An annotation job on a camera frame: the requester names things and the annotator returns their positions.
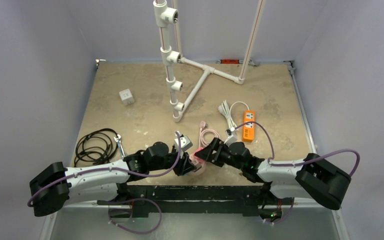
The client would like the white power cord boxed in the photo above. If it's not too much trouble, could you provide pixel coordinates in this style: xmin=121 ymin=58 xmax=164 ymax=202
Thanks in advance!
xmin=217 ymin=99 xmax=251 ymax=133

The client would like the white PVC pipe frame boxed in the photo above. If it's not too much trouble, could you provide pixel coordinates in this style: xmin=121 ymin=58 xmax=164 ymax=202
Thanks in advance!
xmin=152 ymin=0 xmax=266 ymax=123

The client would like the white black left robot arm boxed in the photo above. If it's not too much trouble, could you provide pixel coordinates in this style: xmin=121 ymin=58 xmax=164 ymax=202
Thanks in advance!
xmin=27 ymin=136 xmax=196 ymax=217

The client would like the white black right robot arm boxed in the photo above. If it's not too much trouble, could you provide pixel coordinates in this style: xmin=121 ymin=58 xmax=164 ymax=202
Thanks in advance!
xmin=194 ymin=138 xmax=352 ymax=210

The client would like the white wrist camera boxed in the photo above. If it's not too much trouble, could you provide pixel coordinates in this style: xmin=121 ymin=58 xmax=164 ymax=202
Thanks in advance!
xmin=224 ymin=127 xmax=238 ymax=146
xmin=174 ymin=131 xmax=193 ymax=152

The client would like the pink power cord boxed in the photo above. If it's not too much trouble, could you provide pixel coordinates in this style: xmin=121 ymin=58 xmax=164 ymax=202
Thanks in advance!
xmin=198 ymin=120 xmax=223 ymax=149

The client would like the pink plug adapter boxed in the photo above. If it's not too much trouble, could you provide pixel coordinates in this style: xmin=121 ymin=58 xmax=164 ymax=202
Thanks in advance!
xmin=191 ymin=149 xmax=207 ymax=165

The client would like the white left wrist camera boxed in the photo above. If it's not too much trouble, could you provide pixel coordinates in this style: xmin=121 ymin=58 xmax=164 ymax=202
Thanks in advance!
xmin=174 ymin=131 xmax=193 ymax=152

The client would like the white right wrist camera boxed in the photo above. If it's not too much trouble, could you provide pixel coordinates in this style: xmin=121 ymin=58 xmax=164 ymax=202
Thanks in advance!
xmin=224 ymin=127 xmax=238 ymax=146

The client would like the orange power strip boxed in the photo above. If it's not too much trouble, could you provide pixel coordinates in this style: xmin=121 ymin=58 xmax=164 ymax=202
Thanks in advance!
xmin=242 ymin=110 xmax=256 ymax=143

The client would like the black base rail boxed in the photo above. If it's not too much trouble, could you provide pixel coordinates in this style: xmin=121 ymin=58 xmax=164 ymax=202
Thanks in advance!
xmin=97 ymin=184 xmax=292 ymax=218

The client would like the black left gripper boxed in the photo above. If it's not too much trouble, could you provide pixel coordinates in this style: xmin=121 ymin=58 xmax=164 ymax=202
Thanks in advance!
xmin=148 ymin=147 xmax=196 ymax=176

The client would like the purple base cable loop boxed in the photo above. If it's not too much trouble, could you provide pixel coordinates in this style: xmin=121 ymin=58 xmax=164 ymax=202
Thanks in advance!
xmin=107 ymin=198 xmax=163 ymax=235

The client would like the white cube socket adapter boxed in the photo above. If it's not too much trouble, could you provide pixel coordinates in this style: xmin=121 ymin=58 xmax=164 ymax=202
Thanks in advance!
xmin=118 ymin=88 xmax=135 ymax=106

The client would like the black coiled cable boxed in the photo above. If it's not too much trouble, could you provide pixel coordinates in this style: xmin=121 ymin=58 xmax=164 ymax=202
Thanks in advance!
xmin=74 ymin=128 xmax=120 ymax=168

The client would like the silver open-end wrench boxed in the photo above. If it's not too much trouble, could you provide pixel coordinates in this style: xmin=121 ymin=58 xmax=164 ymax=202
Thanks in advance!
xmin=114 ymin=134 xmax=126 ymax=160

